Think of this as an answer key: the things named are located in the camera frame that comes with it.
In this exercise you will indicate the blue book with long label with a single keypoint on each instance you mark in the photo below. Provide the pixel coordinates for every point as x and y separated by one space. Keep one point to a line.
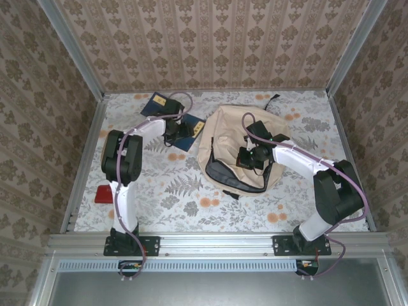
195 137

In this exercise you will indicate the blue book with short label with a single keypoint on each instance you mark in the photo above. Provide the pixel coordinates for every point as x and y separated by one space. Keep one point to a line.
151 106

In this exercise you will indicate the beige canvas backpack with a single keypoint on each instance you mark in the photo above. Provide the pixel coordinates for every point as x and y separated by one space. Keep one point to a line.
229 127

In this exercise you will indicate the red wallet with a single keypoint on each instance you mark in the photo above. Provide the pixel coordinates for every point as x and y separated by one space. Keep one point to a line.
102 194

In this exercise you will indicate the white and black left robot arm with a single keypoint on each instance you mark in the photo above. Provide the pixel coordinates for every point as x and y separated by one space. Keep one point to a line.
124 204

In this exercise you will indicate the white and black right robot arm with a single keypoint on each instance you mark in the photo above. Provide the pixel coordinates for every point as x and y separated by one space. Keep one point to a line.
296 157

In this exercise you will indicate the floral tablecloth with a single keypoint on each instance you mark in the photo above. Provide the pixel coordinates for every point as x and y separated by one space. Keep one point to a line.
242 210

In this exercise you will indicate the grey metal panel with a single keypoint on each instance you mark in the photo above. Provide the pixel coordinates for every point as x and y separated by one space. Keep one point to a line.
216 290

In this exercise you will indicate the aluminium rear rail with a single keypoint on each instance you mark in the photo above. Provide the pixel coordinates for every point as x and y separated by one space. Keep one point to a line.
216 90

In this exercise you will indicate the aluminium mounting rail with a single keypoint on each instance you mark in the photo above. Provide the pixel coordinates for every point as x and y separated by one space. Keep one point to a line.
216 243

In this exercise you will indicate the aluminium right side rail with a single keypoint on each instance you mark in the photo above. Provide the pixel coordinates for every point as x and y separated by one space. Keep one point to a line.
352 165

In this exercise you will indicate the aluminium left side rail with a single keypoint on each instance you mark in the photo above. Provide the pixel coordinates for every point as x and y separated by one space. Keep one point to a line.
86 165

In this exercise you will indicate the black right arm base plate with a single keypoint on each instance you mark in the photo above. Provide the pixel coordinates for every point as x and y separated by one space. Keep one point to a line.
283 246

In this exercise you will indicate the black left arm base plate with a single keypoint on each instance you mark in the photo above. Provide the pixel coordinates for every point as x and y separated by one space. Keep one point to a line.
150 246

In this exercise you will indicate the aluminium left corner post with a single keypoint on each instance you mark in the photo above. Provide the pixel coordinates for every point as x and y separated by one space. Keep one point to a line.
71 51

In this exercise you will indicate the aluminium corner post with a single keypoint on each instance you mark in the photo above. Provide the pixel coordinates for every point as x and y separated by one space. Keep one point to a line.
71 51
354 51

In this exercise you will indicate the aluminium right corner post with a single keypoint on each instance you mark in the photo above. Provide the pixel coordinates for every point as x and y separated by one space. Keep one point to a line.
354 51

